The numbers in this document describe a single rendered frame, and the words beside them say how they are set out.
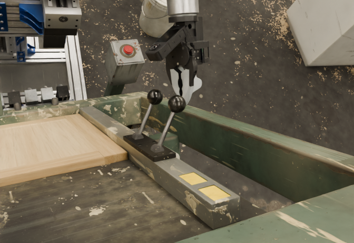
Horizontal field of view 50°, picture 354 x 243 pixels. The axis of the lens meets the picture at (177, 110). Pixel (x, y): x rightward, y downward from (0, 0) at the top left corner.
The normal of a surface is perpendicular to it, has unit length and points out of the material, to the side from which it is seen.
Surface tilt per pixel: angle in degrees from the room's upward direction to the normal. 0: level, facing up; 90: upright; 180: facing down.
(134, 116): 35
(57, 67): 0
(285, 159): 90
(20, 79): 0
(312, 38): 90
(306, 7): 90
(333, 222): 55
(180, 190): 90
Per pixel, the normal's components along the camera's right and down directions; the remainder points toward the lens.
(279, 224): -0.07, -0.98
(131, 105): 0.43, 0.15
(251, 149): -0.90, 0.15
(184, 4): 0.03, 0.20
